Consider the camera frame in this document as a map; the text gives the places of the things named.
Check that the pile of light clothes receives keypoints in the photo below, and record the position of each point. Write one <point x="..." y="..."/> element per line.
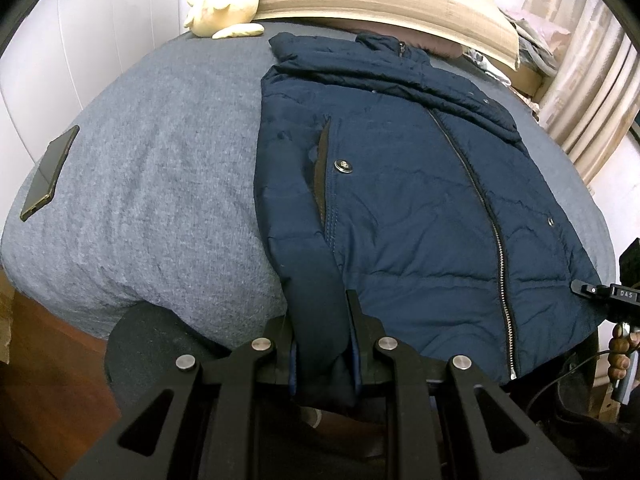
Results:
<point x="537" y="40"/>

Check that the navy blue puffer jacket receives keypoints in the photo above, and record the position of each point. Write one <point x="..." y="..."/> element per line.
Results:
<point x="400" y="185"/>

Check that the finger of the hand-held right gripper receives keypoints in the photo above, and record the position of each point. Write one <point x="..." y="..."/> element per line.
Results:
<point x="592" y="291"/>

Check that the person's right hand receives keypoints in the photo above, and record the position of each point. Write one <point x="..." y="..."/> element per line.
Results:
<point x="621" y="352"/>

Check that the cardboard box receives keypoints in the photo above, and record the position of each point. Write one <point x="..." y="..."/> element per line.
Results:
<point x="4" y="315"/>

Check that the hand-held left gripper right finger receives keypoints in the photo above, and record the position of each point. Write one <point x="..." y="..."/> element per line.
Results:
<point x="356" y="370"/>

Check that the grey bed sheet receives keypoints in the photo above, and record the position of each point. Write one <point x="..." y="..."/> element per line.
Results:
<point x="150" y="185"/>

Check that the beige curtain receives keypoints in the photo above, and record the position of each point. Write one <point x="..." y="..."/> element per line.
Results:
<point x="585" y="60"/>

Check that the black smartphone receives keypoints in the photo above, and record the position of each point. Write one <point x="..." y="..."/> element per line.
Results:
<point x="50" y="172"/>

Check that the wooden nightstand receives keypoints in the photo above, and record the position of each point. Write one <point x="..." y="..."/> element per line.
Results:
<point x="527" y="82"/>

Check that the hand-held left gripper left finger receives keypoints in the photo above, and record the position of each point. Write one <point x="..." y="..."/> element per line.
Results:
<point x="294" y="367"/>

